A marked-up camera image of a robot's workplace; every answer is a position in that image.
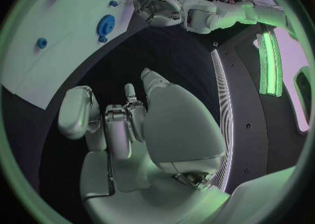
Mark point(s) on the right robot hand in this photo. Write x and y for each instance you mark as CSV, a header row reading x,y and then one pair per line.
x,y
177,129

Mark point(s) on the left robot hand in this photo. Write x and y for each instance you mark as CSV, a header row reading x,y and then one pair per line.
x,y
160,9

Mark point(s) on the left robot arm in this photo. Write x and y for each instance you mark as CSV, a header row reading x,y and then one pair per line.
x,y
236,14

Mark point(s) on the white task board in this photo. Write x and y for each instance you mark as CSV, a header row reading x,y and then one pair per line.
x,y
61,21

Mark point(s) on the small blue peg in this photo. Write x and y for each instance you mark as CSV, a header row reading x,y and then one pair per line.
x,y
113,3

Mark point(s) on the blue gear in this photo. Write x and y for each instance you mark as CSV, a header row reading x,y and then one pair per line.
x,y
107,23

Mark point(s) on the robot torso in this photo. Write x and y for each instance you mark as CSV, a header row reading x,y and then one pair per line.
x,y
248,110

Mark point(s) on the glowing light bar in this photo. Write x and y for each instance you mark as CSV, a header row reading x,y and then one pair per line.
x,y
269,62

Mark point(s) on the blue round plug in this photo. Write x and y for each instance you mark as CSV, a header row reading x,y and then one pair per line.
x,y
41,43

